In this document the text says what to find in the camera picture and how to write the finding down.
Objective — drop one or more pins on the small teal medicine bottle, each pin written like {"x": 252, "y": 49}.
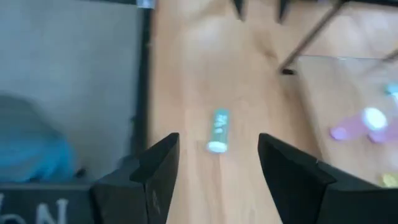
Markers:
{"x": 219, "y": 130}
{"x": 392, "y": 90}

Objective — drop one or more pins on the small yellow medicine bottle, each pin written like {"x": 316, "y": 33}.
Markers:
{"x": 388, "y": 180}

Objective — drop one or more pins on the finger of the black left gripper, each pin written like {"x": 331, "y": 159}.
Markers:
{"x": 240, "y": 7}
{"x": 283, "y": 7}

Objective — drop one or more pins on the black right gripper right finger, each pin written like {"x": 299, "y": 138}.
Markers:
{"x": 311, "y": 193}

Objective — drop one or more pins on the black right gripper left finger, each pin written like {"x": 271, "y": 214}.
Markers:
{"x": 140, "y": 193}

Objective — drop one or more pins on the person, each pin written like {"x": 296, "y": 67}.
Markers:
{"x": 31, "y": 149}

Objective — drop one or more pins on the clear acrylic bin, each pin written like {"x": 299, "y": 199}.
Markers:
{"x": 326, "y": 93}

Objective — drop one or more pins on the silver aluminium bracket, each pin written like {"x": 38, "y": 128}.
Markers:
{"x": 146, "y": 3}

